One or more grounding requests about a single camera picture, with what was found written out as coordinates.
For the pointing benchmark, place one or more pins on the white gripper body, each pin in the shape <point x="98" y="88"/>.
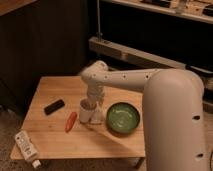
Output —
<point x="95" y="92"/>

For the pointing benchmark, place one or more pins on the white ceramic cup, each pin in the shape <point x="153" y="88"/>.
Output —
<point x="86" y="110"/>

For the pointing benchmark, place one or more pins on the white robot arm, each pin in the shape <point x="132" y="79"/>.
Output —
<point x="172" y="106"/>

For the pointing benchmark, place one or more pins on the green ceramic bowl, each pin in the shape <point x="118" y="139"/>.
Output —
<point x="122" y="117"/>

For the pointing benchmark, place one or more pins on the clear glass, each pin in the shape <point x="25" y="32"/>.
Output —
<point x="97" y="116"/>

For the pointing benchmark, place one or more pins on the orange carrot toy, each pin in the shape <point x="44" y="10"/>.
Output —
<point x="70" y="121"/>

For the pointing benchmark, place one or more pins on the black rectangular block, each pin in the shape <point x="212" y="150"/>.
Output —
<point x="54" y="107"/>

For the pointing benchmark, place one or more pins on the wooden table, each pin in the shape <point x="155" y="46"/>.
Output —
<point x="48" y="133"/>

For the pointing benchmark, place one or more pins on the dark wooden cabinet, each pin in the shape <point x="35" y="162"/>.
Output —
<point x="39" y="38"/>

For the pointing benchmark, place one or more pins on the white bottle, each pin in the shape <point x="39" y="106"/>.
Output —
<point x="27" y="149"/>

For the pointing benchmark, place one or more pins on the metal shelf frame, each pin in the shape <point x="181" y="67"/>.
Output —
<point x="155" y="40"/>

